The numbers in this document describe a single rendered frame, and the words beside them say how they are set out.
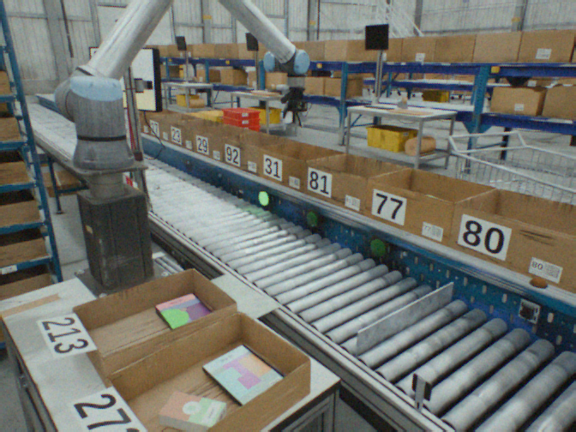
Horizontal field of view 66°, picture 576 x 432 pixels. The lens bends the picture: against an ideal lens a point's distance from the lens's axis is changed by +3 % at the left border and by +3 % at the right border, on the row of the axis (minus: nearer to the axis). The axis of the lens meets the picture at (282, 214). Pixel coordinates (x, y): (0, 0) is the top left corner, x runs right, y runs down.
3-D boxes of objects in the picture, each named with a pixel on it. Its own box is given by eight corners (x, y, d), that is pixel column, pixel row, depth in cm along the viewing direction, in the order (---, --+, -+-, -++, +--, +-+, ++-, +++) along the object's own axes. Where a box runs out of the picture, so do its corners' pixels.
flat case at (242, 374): (247, 415, 98) (247, 409, 97) (201, 371, 111) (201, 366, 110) (291, 385, 106) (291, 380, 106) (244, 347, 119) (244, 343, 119)
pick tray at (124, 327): (75, 336, 128) (69, 307, 124) (195, 292, 150) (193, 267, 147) (107, 393, 107) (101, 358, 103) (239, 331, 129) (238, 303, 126)
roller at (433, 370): (387, 399, 111) (388, 383, 109) (493, 326, 141) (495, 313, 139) (403, 411, 108) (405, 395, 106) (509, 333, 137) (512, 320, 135)
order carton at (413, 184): (363, 217, 183) (366, 178, 177) (406, 203, 200) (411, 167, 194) (447, 249, 153) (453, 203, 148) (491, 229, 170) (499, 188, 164)
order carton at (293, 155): (258, 177, 241) (258, 147, 235) (298, 170, 257) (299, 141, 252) (303, 195, 211) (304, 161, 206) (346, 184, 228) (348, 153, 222)
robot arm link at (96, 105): (84, 138, 133) (76, 77, 127) (68, 130, 145) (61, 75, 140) (134, 135, 142) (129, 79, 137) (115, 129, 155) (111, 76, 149)
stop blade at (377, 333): (355, 358, 123) (357, 332, 120) (448, 304, 149) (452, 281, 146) (357, 360, 122) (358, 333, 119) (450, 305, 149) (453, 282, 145)
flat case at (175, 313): (178, 340, 123) (177, 335, 122) (155, 309, 137) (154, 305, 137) (221, 324, 130) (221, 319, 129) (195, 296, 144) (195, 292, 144)
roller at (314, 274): (257, 300, 155) (257, 288, 153) (357, 261, 184) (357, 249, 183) (266, 306, 151) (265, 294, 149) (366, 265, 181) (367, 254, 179)
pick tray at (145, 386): (109, 412, 101) (103, 376, 98) (241, 339, 126) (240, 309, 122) (171, 501, 82) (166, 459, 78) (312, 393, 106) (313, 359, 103)
